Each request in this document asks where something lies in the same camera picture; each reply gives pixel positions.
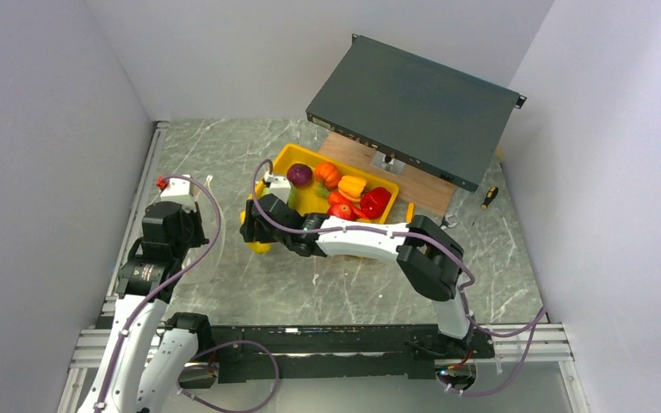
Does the yellow plastic tray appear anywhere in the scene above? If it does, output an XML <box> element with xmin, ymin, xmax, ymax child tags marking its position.
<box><xmin>273</xmin><ymin>144</ymin><xmax>399</xmax><ymax>224</ymax></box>

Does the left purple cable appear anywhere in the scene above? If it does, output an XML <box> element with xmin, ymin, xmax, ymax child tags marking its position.
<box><xmin>93</xmin><ymin>174</ymin><xmax>281</xmax><ymax>413</ymax></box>

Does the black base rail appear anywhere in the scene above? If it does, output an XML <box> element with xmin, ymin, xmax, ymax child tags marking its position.
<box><xmin>190</xmin><ymin>324</ymin><xmax>495</xmax><ymax>384</ymax></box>

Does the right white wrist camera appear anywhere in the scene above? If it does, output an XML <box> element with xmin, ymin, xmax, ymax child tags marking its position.
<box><xmin>263</xmin><ymin>173</ymin><xmax>293</xmax><ymax>203</ymax></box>

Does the green cabbage toy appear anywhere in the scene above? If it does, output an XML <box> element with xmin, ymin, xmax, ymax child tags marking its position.
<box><xmin>287</xmin><ymin>186</ymin><xmax>299</xmax><ymax>209</ymax></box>

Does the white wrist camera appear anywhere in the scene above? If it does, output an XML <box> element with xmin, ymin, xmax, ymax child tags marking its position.
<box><xmin>263</xmin><ymin>173</ymin><xmax>293</xmax><ymax>203</ymax></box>
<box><xmin>156</xmin><ymin>175</ymin><xmax>198</xmax><ymax>208</ymax></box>

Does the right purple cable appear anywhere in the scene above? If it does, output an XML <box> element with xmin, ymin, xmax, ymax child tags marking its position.
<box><xmin>249</xmin><ymin>159</ymin><xmax>549</xmax><ymax>399</ymax></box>

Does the orange pumpkin toy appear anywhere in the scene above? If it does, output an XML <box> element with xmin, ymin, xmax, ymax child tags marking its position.
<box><xmin>314</xmin><ymin>162</ymin><xmax>343</xmax><ymax>190</ymax></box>

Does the yellow bell pepper toy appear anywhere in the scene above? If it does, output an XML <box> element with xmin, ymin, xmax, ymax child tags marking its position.
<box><xmin>337</xmin><ymin>175</ymin><xmax>367</xmax><ymax>202</ymax></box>

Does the black yellow screwdriver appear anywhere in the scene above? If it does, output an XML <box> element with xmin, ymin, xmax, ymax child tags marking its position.
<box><xmin>481</xmin><ymin>186</ymin><xmax>499</xmax><ymax>210</ymax></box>

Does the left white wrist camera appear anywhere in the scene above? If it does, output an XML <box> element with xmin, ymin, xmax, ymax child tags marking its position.
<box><xmin>156</xmin><ymin>175</ymin><xmax>198</xmax><ymax>208</ymax></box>

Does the aluminium frame rail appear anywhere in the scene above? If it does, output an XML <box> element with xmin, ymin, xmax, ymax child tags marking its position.
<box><xmin>56</xmin><ymin>120</ymin><xmax>591</xmax><ymax>413</ymax></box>

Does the red apple toy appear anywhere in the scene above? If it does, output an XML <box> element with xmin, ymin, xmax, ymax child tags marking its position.
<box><xmin>327</xmin><ymin>202</ymin><xmax>357</xmax><ymax>221</ymax></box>

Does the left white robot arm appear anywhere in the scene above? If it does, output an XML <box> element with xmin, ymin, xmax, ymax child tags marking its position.
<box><xmin>79</xmin><ymin>200</ymin><xmax>213</xmax><ymax>412</ymax></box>

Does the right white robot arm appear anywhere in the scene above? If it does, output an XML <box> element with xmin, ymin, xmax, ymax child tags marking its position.
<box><xmin>240</xmin><ymin>194</ymin><xmax>473</xmax><ymax>357</ymax></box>

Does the purple onion toy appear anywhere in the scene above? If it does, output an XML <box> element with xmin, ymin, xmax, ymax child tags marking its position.
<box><xmin>286</xmin><ymin>163</ymin><xmax>314</xmax><ymax>188</ymax></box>

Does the clear zip top bag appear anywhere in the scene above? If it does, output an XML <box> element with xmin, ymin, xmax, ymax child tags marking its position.
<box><xmin>190</xmin><ymin>174</ymin><xmax>230</xmax><ymax>280</ymax></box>

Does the red bell pepper toy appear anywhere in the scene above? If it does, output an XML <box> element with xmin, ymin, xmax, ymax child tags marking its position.
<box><xmin>360</xmin><ymin>187</ymin><xmax>392</xmax><ymax>219</ymax></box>

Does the purple cable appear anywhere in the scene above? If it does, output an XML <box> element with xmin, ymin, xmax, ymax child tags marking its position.
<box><xmin>249</xmin><ymin>159</ymin><xmax>549</xmax><ymax>399</ymax></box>
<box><xmin>93</xmin><ymin>174</ymin><xmax>281</xmax><ymax>413</ymax></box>

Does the dark grey rack device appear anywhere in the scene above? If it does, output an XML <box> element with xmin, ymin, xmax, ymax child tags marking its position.
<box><xmin>306</xmin><ymin>34</ymin><xmax>527</xmax><ymax>192</ymax></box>

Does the brown wooden board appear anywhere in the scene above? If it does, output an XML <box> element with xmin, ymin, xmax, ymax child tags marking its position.
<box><xmin>319</xmin><ymin>133</ymin><xmax>456</xmax><ymax>216</ymax></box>

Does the yellow lemon toy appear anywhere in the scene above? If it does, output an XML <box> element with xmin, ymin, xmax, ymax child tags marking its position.
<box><xmin>239</xmin><ymin>211</ymin><xmax>271</xmax><ymax>254</ymax></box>

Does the orange handled tool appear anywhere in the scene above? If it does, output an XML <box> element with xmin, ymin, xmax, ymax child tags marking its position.
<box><xmin>405</xmin><ymin>202</ymin><xmax>416</xmax><ymax>223</ymax></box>

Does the orange carrot toy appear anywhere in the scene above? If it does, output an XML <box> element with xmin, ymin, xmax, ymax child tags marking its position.
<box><xmin>327</xmin><ymin>191</ymin><xmax>368</xmax><ymax>219</ymax></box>

